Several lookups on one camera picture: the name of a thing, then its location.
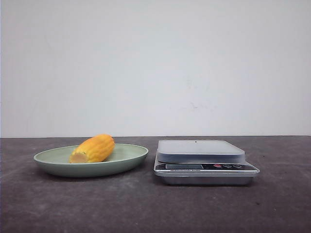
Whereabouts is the silver digital kitchen scale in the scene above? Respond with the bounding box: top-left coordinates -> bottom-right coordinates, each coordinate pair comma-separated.
154,139 -> 260,185

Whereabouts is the yellow corn cob piece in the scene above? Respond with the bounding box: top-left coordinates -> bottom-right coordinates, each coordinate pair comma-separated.
69,134 -> 115,163

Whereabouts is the green shallow plate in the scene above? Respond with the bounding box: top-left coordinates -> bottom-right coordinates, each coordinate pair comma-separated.
34,143 -> 149,178

